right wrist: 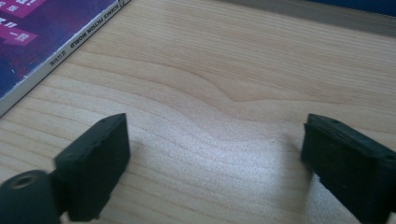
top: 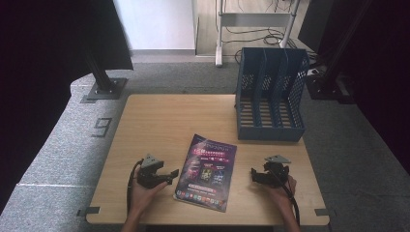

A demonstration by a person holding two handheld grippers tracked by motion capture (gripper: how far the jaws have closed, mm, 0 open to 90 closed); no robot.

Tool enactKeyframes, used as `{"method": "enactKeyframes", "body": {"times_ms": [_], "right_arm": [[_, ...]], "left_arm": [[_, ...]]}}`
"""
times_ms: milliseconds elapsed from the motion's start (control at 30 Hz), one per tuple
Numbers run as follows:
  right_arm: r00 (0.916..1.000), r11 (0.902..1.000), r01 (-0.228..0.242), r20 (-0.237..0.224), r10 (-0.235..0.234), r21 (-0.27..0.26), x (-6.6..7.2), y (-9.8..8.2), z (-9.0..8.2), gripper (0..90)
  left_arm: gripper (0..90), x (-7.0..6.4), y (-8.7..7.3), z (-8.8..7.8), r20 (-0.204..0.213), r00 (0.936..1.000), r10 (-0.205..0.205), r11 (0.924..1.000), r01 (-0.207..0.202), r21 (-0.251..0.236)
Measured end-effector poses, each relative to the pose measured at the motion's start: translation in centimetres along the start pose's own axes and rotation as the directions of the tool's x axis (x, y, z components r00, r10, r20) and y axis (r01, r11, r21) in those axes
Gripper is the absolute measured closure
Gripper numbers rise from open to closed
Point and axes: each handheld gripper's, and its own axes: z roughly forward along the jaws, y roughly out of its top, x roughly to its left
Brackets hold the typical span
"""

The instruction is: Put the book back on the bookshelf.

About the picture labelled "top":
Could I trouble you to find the black curtain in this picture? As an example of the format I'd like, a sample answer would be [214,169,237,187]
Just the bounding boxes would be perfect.
[317,0,410,177]
[0,0,134,216]

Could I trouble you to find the purple glossy magazine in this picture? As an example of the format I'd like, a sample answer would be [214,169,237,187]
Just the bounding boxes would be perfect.
[173,132,238,214]

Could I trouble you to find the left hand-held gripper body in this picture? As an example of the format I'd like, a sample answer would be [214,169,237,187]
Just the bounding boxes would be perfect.
[136,153,169,189]

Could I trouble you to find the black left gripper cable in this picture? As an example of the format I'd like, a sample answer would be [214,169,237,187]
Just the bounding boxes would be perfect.
[126,158,145,217]

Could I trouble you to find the blue plastic file rack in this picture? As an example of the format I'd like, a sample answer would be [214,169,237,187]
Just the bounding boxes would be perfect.
[234,46,311,143]

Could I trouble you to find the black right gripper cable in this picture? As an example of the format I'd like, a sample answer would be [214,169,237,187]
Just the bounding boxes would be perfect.
[273,169,302,227]

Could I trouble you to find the grey table bracket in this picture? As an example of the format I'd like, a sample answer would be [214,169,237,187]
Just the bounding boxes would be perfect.
[75,206,102,218]

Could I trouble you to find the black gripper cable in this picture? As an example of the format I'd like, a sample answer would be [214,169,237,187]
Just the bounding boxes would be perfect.
[126,158,145,217]
[273,169,302,227]

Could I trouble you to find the dark monitor panel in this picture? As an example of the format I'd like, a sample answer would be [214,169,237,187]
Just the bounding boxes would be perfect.
[297,0,335,55]

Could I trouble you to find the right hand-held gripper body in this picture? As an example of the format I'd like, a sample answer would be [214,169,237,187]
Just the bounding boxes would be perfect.
[262,154,292,189]

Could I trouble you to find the person's right hand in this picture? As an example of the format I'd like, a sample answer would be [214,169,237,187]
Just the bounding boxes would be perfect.
[266,174,298,211]

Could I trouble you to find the black stand with base plate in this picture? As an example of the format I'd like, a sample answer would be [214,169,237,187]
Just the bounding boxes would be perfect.
[84,47,129,102]
[305,0,375,104]

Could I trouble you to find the person's left hand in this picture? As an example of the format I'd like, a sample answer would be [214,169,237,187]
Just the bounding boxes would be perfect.
[129,167,168,217]

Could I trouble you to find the black floor cables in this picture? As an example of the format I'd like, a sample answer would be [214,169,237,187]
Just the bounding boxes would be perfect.
[221,26,299,65]

